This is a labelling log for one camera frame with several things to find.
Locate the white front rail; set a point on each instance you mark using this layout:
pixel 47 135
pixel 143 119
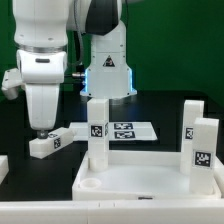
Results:
pixel 199 211

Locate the white desk top tray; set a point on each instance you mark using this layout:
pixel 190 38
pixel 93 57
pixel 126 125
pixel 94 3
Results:
pixel 136 175

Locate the white flat base plate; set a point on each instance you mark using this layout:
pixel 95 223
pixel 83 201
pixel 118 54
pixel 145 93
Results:
pixel 119 131

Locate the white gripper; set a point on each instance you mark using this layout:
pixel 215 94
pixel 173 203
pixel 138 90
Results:
pixel 40 75

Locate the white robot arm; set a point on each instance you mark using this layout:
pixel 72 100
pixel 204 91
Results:
pixel 52 35

